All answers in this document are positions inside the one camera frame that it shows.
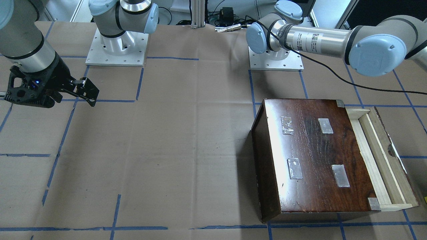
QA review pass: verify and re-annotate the wooden drawer with white handle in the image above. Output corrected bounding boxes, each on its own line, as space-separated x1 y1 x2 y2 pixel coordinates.
346 107 419 211

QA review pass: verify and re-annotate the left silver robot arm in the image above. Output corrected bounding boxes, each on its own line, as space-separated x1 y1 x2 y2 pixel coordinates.
246 0 426 77

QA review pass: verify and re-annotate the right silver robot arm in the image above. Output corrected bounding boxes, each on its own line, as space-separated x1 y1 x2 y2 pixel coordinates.
0 0 159 108

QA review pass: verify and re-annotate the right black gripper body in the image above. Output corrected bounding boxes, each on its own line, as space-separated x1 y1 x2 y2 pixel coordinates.
4 54 72 108

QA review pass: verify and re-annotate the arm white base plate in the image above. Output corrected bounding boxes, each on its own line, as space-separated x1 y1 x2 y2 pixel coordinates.
85 29 149 67
249 48 304 71

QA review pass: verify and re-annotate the brown paper table cover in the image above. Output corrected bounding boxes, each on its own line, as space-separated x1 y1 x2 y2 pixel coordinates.
0 22 426 240

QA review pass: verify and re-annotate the aluminium frame post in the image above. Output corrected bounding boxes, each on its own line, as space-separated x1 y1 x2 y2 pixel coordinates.
189 0 207 29

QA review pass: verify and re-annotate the dark wooden drawer box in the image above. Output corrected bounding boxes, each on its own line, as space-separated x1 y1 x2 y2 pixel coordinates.
251 99 380 223

